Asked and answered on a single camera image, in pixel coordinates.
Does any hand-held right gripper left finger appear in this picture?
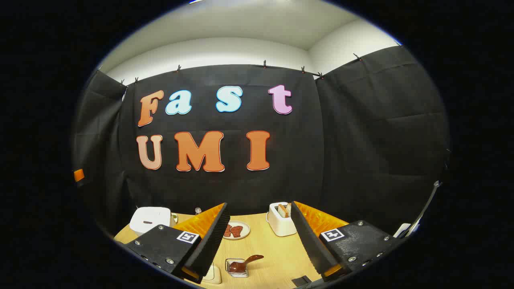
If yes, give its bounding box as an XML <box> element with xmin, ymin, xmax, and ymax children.
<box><xmin>124</xmin><ymin>202</ymin><xmax>231</xmax><ymax>285</ymax></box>

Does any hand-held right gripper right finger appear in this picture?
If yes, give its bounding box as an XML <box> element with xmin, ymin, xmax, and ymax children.
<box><xmin>290</xmin><ymin>201</ymin><xmax>402</xmax><ymax>281</ymax></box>

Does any brown wooden spoon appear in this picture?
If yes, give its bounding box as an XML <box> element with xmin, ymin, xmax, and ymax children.
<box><xmin>229</xmin><ymin>254</ymin><xmax>265</xmax><ymax>273</ymax></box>

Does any white rice cooker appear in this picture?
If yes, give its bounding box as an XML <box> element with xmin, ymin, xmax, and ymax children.
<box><xmin>129</xmin><ymin>207</ymin><xmax>174</xmax><ymax>236</ymax></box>

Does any cream square dish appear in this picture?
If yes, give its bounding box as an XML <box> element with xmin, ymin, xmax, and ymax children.
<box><xmin>201</xmin><ymin>264</ymin><xmax>222</xmax><ymax>285</ymax></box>

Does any white round plate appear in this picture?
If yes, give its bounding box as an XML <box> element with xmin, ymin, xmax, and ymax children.
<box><xmin>223</xmin><ymin>220</ymin><xmax>251</xmax><ymax>240</ymax></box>

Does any white toaster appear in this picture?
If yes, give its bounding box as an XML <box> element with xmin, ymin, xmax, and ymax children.
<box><xmin>266</xmin><ymin>202</ymin><xmax>298</xmax><ymax>237</ymax></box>

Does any black backdrop cloth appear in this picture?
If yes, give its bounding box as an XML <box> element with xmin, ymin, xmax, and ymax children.
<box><xmin>72</xmin><ymin>45</ymin><xmax>449</xmax><ymax>241</ymax></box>

